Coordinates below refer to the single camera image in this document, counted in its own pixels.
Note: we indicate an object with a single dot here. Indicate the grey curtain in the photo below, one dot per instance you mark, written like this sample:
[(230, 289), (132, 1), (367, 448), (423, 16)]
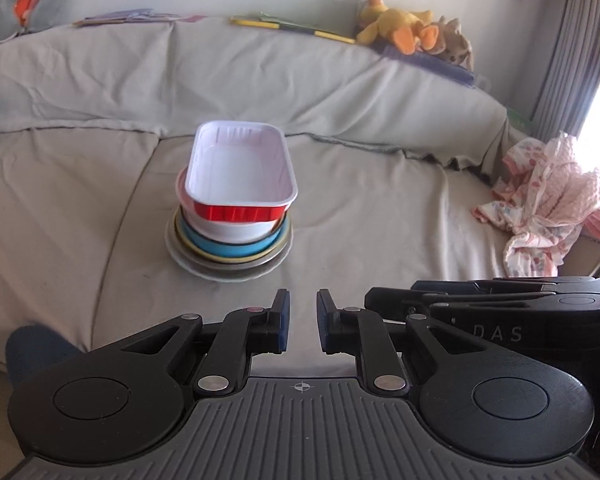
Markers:
[(575, 40)]

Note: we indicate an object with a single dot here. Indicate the small green item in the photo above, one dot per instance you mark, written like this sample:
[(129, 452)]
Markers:
[(517, 120)]

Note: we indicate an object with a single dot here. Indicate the yellow and black stick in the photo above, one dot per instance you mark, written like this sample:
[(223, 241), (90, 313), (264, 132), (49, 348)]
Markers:
[(290, 27)]

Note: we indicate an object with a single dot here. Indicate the brown plush toy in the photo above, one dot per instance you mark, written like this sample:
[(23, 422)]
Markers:
[(455, 42)]

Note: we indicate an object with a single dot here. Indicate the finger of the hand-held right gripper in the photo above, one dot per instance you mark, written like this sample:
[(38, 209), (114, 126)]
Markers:
[(395, 302), (455, 287)]

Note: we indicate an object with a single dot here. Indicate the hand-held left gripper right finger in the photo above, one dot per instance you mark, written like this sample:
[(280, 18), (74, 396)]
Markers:
[(322, 322)]

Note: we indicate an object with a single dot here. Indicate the blue bowl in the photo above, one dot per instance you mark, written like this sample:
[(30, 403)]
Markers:
[(220, 249)]

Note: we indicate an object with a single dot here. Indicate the white bowl yellow rim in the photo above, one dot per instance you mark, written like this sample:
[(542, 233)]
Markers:
[(240, 261)]

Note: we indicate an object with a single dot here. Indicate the stainless steel bowl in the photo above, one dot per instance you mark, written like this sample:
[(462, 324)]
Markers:
[(260, 263)]

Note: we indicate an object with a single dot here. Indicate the pink baby clothes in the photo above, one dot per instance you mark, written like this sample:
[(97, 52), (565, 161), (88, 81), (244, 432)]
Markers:
[(545, 200)]

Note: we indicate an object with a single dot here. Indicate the colourful booklet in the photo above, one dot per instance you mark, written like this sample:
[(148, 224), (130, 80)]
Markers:
[(130, 16)]

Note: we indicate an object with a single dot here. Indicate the yellow plush duck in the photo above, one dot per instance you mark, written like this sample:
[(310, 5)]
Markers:
[(395, 25)]

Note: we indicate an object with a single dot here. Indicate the white floral plate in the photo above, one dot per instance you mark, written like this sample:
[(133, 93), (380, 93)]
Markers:
[(220, 274)]

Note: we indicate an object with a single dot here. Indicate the tall white bowl orange label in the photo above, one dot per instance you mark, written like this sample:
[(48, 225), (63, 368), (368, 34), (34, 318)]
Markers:
[(230, 231)]

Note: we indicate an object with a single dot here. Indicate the purple book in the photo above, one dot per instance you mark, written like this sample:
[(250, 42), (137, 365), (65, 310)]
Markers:
[(430, 62)]

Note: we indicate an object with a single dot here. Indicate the red and white rectangular tray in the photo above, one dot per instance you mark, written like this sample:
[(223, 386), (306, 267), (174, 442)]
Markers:
[(240, 170)]

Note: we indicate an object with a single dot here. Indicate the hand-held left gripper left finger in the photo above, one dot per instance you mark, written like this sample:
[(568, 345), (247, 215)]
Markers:
[(283, 322)]

